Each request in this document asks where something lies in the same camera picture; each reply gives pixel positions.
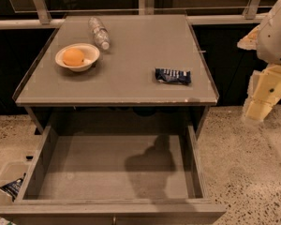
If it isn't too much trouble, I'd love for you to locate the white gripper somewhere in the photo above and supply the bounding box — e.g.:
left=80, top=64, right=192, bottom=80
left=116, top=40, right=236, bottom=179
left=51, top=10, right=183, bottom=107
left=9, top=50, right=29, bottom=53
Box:
left=237, top=4, right=281, bottom=122

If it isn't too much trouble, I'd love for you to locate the blue rxbar blueberry wrapper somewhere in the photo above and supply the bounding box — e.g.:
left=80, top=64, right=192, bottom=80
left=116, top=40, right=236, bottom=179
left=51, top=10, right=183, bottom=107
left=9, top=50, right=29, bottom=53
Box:
left=155, top=68, right=191, bottom=85

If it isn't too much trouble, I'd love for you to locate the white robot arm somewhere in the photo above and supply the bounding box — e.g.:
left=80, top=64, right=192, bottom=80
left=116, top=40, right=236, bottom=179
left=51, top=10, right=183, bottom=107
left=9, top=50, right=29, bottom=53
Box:
left=237, top=0, right=281, bottom=122

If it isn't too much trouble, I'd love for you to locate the open grey top drawer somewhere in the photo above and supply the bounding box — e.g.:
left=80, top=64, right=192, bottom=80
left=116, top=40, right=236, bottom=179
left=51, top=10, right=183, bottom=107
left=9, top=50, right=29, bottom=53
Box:
left=0, top=126, right=226, bottom=225

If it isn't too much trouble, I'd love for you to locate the grey cabinet with top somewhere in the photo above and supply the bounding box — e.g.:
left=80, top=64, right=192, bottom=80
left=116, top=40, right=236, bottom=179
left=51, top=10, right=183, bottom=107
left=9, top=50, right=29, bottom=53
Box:
left=11, top=14, right=220, bottom=135

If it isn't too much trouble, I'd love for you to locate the clear plastic water bottle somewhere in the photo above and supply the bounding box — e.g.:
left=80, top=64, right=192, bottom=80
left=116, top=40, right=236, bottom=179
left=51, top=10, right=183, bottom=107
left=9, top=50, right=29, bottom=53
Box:
left=88, top=17, right=111, bottom=51

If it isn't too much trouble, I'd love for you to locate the white paper bowl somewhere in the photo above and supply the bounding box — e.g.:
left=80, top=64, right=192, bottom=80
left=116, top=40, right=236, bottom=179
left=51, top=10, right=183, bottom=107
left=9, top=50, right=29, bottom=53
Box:
left=55, top=43, right=100, bottom=72

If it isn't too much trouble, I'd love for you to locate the orange fruit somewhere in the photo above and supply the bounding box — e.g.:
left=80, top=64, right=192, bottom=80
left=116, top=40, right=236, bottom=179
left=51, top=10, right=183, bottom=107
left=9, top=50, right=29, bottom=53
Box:
left=63, top=48, right=84, bottom=67

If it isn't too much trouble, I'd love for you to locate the blue snack packet on floor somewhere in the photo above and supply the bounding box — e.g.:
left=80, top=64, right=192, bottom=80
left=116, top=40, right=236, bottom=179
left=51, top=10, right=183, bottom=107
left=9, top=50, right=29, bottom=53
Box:
left=0, top=173, right=26, bottom=201

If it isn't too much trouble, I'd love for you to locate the clear plastic floor bin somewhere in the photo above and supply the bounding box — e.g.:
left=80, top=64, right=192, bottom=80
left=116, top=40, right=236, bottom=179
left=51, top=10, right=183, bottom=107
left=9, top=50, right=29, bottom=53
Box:
left=0, top=160, right=32, bottom=225

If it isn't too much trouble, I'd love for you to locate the metal railing frame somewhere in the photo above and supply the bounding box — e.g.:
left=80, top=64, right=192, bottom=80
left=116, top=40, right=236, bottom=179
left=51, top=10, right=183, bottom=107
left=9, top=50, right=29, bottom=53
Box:
left=0, top=0, right=277, bottom=30

